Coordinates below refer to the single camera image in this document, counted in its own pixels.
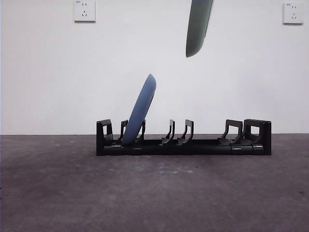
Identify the blue round plate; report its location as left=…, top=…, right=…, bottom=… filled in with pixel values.
left=121, top=73, right=157, bottom=146

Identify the green round plate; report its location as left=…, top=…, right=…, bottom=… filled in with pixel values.
left=185, top=0, right=214, bottom=58

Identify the black plate rack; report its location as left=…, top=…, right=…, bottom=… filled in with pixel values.
left=96, top=118, right=272, bottom=156

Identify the white wall socket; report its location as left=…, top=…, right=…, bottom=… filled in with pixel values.
left=282, top=2, right=305, bottom=25
left=73, top=0, right=97, bottom=24

